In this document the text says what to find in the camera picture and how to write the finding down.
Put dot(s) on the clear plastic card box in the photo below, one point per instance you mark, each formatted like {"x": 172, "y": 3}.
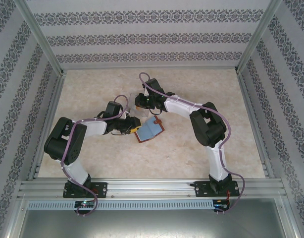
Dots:
{"x": 142, "y": 114}

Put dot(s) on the brown leather card holder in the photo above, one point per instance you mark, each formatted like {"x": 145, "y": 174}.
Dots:
{"x": 147, "y": 131}

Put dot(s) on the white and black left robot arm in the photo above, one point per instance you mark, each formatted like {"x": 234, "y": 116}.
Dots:
{"x": 60, "y": 143}

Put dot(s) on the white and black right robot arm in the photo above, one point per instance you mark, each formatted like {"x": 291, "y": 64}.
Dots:
{"x": 206, "y": 126}

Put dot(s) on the small circuit board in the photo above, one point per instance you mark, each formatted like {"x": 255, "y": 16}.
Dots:
{"x": 222, "y": 203}
{"x": 85, "y": 203}

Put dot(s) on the grey sheet metal panel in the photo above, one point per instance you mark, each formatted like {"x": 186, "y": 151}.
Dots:
{"x": 152, "y": 223}

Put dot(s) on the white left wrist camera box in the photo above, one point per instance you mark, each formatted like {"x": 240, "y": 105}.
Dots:
{"x": 126, "y": 114}

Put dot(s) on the aluminium table end rail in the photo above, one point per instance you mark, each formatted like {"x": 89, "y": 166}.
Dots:
{"x": 152, "y": 68}

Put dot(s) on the aluminium mounting rail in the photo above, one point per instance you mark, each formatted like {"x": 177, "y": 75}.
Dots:
{"x": 152, "y": 188}

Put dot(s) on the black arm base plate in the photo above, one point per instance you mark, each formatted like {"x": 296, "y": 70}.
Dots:
{"x": 201, "y": 189}
{"x": 102, "y": 188}

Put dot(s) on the aluminium table side rail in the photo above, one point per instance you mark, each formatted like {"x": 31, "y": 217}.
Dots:
{"x": 251, "y": 111}
{"x": 50, "y": 119}

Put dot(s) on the aluminium frame post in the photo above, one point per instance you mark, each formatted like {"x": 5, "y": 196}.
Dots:
{"x": 40, "y": 37}
{"x": 258, "y": 37}

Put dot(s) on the aluminium frame beam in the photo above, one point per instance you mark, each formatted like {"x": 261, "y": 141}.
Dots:
{"x": 15, "y": 223}
{"x": 294, "y": 230}

